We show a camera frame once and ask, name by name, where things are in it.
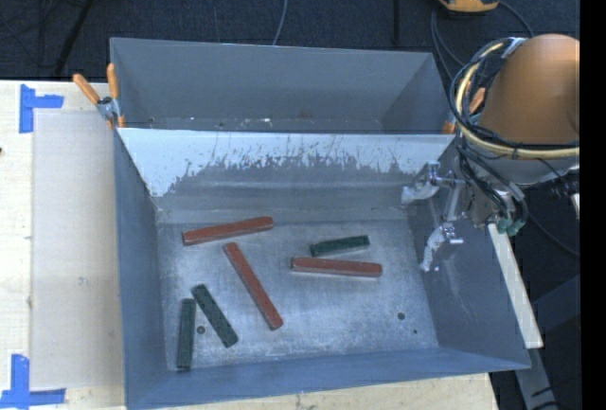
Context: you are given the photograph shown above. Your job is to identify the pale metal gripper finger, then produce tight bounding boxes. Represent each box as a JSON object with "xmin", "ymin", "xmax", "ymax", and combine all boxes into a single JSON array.
[
  {"xmin": 401, "ymin": 161, "xmax": 455, "ymax": 206},
  {"xmin": 419, "ymin": 223, "xmax": 466, "ymax": 274}
]

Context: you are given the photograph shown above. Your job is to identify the dark green flat block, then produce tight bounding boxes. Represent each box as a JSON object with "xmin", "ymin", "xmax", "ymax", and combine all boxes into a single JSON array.
[
  {"xmin": 175, "ymin": 297, "xmax": 198, "ymax": 371},
  {"xmin": 190, "ymin": 283, "xmax": 241, "ymax": 349},
  {"xmin": 309, "ymin": 234, "xmax": 372, "ymax": 258}
]

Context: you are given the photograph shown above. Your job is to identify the red-brown flat block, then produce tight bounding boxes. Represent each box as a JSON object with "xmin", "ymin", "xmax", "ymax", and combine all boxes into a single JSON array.
[
  {"xmin": 222, "ymin": 241, "xmax": 285, "ymax": 332},
  {"xmin": 289, "ymin": 256, "xmax": 384, "ymax": 279},
  {"xmin": 181, "ymin": 215, "xmax": 276, "ymax": 247}
]

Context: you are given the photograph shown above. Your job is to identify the grey metal bin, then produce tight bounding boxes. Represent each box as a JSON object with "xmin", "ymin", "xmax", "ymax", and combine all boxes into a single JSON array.
[{"xmin": 108, "ymin": 36, "xmax": 533, "ymax": 410}]

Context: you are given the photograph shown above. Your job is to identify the pale wood flat board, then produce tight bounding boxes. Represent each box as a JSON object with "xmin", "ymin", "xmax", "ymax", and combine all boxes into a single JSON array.
[{"xmin": 28, "ymin": 108, "xmax": 126, "ymax": 394}]

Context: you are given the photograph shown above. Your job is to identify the black cylinder on white bracket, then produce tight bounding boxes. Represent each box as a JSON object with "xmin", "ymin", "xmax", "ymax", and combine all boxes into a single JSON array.
[{"xmin": 548, "ymin": 174, "xmax": 580, "ymax": 221}]

